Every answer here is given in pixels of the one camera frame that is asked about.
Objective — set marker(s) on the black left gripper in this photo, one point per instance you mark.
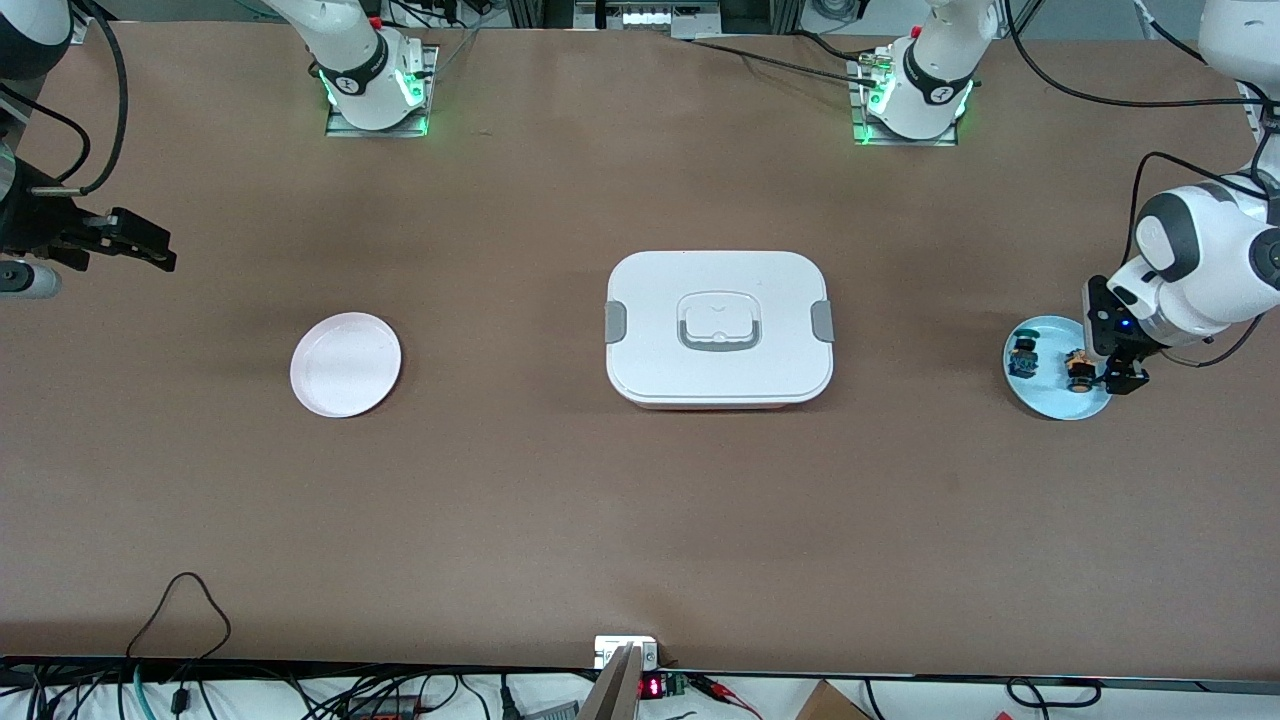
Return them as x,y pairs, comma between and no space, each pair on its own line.
1122,377

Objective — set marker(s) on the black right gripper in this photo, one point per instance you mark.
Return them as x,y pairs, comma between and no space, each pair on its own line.
40,226

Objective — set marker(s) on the orange push-button switch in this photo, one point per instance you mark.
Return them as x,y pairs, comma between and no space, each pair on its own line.
1078,372

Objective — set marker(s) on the light blue round plate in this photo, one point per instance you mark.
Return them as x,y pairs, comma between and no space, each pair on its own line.
1050,395

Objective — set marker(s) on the blue black small part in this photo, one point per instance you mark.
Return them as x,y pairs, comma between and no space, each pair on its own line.
1024,358

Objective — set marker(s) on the pale pink round plate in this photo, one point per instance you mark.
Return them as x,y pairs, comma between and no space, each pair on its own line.
345,365

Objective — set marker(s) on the white lunch box grey clips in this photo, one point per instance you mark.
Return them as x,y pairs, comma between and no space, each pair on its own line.
720,370

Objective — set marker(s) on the brown cardboard box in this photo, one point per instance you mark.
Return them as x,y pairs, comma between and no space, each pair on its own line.
830,705

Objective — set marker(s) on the red test leads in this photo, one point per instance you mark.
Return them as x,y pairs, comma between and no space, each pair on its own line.
725,692

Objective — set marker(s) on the background equipment rack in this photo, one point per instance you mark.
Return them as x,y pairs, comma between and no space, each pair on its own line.
650,15

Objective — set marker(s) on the red LED display module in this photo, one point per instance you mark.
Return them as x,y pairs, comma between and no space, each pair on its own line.
650,687

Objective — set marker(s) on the small white box device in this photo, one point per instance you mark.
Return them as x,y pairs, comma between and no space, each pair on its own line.
610,650

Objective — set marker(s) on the grey upright bar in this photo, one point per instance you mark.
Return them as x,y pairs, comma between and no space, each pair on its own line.
615,695

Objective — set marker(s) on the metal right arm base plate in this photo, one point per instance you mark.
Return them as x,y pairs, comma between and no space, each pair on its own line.
345,130

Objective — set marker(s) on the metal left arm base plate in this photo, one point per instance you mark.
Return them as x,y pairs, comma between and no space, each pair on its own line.
900,142

